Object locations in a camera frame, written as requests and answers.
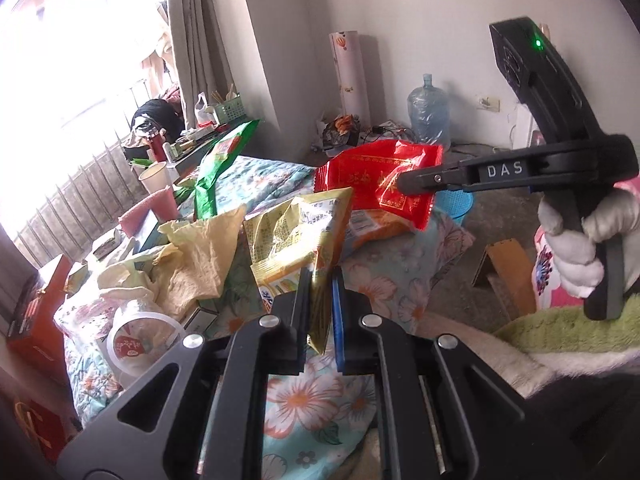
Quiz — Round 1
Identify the red snack bag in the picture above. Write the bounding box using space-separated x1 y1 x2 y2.
314 139 444 231

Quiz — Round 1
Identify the yellow snack bag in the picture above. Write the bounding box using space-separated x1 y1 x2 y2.
244 188 352 353

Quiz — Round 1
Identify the green snack bag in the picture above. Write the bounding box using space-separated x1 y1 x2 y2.
194 119 259 220

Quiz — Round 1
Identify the white gloved right hand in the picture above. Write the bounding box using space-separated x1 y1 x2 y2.
538 188 640 298

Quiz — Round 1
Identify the blue plastic waste basket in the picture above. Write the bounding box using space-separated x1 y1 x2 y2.
434 191 474 226

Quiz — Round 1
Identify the clear water jug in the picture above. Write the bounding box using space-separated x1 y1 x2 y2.
407 74 451 151

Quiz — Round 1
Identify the cardboard piece on floor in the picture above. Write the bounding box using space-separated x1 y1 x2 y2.
472 238 536 321

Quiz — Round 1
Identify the orange noodle snack bag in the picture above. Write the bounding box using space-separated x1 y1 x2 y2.
340 209 412 260

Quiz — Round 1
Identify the clutter pile on floor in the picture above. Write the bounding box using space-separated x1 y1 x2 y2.
311 115 416 157

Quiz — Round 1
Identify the rolled white floral paper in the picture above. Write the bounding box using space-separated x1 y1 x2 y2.
329 30 371 129

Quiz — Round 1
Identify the green fuzzy sleeve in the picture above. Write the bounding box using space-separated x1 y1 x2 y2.
495 295 639 353

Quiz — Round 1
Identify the crumpled yellow paper wrapper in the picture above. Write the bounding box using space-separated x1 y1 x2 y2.
98 206 246 321

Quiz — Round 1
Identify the green plastic basket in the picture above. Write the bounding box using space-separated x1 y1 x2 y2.
214 94 246 124

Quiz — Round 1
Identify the white detergent bottle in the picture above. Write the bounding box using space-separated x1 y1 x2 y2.
194 92 217 128

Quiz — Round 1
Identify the window balcony railing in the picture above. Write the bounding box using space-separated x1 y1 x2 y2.
11 144 148 268

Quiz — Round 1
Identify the white paper cup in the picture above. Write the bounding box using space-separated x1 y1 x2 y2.
139 162 172 194

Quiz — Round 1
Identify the grey side cabinet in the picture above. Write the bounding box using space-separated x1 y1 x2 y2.
172 117 248 178

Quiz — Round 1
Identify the grey curtain right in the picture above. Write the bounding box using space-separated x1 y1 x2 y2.
167 0 231 128

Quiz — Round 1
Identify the red thermos bottle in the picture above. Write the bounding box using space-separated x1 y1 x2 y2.
146 128 167 162

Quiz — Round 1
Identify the wall power socket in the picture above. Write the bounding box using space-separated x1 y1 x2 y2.
475 96 501 113

